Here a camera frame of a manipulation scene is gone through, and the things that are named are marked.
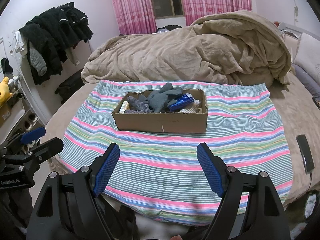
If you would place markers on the grey quilted garment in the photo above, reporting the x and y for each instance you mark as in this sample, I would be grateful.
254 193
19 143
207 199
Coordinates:
37 62

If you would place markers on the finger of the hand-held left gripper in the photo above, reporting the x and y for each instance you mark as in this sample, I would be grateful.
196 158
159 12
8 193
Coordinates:
47 148
32 134

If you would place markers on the beige duvet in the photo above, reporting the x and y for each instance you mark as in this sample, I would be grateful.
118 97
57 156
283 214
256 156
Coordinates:
175 55

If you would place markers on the white embroidered pillow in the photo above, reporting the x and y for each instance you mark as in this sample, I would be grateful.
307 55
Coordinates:
308 50

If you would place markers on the brown cardboard box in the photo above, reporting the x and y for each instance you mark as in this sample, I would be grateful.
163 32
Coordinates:
160 122

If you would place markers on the grey-blue pillow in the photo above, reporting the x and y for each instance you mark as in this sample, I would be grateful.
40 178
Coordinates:
310 82

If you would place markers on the white crumpled cloth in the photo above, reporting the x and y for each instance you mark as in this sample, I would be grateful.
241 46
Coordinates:
311 202

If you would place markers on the pink curtain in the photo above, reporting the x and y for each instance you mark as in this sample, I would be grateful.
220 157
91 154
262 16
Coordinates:
215 2
132 5

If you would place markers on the grey dotted socks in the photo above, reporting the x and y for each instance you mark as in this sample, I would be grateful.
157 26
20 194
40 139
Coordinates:
137 105

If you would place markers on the beige bed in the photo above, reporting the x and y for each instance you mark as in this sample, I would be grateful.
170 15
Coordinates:
282 120

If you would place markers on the white bed headboard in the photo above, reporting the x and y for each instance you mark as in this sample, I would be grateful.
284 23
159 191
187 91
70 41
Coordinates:
287 26

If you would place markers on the black phone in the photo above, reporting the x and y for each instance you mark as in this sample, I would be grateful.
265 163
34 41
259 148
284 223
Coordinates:
305 153

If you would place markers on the small cardboard box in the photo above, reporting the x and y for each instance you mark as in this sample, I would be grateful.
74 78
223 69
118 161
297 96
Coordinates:
10 112

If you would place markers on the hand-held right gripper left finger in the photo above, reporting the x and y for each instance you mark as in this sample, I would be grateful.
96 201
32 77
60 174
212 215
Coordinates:
107 170

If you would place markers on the yellow-green wipes pack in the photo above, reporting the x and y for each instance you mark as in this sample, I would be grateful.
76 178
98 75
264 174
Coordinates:
124 107

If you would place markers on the dark bag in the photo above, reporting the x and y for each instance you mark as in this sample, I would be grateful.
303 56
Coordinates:
172 27

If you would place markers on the white metal rack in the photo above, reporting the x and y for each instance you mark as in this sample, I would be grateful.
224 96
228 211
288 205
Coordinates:
27 110

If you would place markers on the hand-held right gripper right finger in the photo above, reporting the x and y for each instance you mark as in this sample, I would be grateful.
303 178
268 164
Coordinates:
210 170

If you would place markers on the blue tissue pack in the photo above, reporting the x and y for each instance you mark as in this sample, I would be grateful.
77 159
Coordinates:
178 103

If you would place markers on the white garment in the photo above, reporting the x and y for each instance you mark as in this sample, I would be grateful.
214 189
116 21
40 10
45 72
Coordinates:
20 46

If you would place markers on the yellow plush toy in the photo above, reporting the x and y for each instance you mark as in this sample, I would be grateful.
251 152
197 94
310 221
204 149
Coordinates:
5 90

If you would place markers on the pile of black clothes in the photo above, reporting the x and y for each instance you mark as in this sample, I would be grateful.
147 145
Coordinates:
55 30

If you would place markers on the clear cotton swab bag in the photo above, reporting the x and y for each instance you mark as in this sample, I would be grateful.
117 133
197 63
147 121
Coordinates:
192 107

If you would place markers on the black cap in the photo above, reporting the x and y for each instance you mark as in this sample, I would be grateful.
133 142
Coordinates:
6 66

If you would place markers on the black suitcase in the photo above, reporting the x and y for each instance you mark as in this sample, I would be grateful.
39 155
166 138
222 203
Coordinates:
71 87

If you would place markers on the striped blanket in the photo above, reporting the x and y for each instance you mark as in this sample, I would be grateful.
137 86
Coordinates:
162 150

